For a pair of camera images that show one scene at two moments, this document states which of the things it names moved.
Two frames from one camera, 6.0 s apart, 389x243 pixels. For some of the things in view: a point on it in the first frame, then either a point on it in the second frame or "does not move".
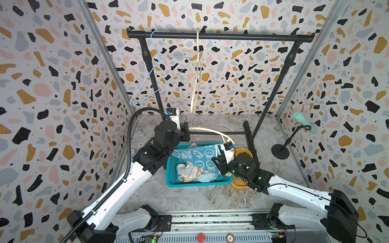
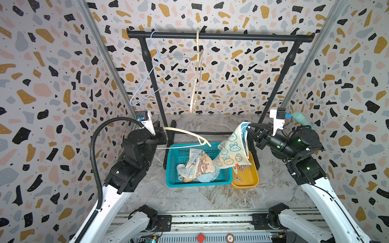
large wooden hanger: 225,138 → 203,142
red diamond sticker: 200,238 does not move
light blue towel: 206,177 does not move
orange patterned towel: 187,172 → 206,166
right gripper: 225,167 → 267,142
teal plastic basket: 172,179 does not move
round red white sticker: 230,238 does not move
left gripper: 184,126 → 160,133
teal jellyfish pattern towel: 201,156 → 233,151
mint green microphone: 300,118 does not move
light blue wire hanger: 176,57 does not move
